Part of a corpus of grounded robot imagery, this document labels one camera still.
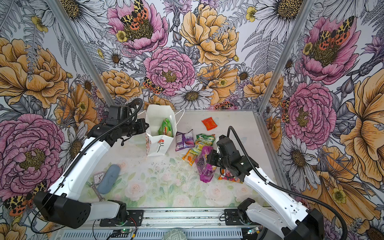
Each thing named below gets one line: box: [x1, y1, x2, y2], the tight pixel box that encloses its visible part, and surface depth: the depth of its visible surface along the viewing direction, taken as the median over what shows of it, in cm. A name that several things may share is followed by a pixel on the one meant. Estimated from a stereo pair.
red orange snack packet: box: [218, 168, 243, 184], surface depth 87 cm
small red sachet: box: [201, 117, 218, 131], surface depth 114 cm
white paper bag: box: [137, 104, 185, 157], surface depth 87 cm
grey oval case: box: [97, 164, 121, 194], surface depth 86 cm
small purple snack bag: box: [175, 129, 196, 152], surface depth 101 cm
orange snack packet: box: [182, 145, 201, 166], surface depth 98 cm
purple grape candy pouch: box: [195, 146, 217, 183], surface depth 79 cm
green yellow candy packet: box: [194, 133, 216, 151], surface depth 101 cm
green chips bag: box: [158, 118, 174, 138], surface depth 90 cm
